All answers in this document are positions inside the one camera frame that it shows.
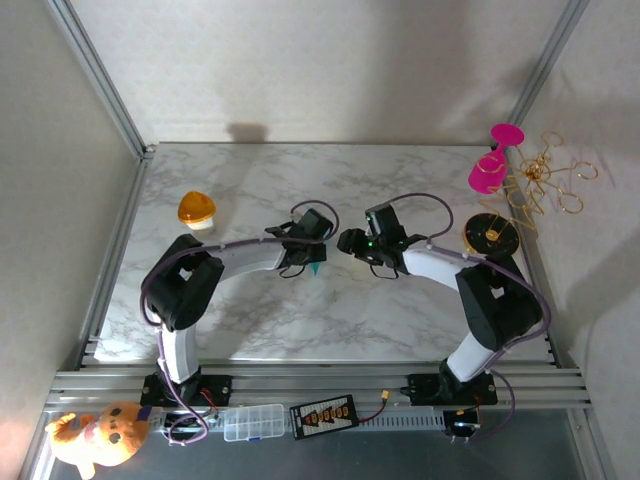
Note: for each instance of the teal cloth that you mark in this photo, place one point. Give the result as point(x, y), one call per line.
point(315, 270)

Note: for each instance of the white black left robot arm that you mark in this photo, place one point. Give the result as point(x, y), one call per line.
point(182, 285)

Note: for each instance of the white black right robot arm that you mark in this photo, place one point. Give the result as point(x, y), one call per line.
point(500, 310)

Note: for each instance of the orange mushroom toy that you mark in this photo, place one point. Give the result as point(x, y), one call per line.
point(196, 207)

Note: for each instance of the pink plastic wine glass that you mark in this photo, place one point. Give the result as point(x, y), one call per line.
point(486, 175)

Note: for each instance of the black charging board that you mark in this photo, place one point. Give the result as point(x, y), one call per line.
point(322, 417)

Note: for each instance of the clear plastic organizer box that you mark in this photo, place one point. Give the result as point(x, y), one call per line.
point(252, 422)

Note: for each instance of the small black electronics box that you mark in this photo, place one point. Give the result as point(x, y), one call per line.
point(462, 425)

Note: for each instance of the orange plush toy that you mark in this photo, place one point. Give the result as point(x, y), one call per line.
point(110, 430)

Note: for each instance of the aluminium frame rails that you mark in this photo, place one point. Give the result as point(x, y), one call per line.
point(320, 382)

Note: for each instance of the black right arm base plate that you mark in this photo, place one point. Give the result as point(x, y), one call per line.
point(420, 390)

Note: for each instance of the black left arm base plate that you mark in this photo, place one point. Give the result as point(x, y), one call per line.
point(220, 387)

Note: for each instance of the aluminium side rail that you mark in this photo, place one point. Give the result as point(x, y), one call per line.
point(554, 356)
point(116, 260)

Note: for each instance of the aluminium frame post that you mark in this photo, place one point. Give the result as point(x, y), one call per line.
point(100, 75)
point(549, 60)

